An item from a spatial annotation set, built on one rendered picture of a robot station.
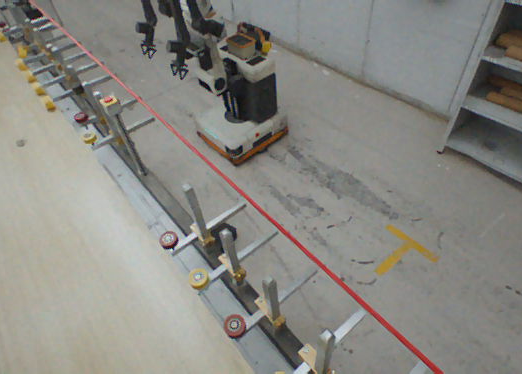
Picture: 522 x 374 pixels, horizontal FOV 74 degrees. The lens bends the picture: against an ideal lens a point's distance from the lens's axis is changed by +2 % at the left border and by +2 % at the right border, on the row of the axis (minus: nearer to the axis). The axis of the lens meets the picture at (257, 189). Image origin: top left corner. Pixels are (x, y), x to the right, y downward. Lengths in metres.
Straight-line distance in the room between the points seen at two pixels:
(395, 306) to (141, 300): 1.56
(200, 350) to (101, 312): 0.43
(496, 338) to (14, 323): 2.39
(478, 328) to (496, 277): 0.39
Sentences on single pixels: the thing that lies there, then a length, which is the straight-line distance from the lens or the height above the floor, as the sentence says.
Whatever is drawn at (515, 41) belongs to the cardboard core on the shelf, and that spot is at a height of 0.96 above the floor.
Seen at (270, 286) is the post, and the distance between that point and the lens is 1.15.
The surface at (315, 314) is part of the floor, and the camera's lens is 2.31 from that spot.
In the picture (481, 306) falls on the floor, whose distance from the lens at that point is 2.59.
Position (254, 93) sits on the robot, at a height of 0.60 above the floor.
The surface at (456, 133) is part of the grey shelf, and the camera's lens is 3.41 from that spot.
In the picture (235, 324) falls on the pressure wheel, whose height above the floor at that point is 0.91.
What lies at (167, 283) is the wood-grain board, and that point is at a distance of 1.47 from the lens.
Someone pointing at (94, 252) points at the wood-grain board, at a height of 0.90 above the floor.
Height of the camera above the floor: 2.14
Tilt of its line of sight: 48 degrees down
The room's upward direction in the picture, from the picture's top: 8 degrees counter-clockwise
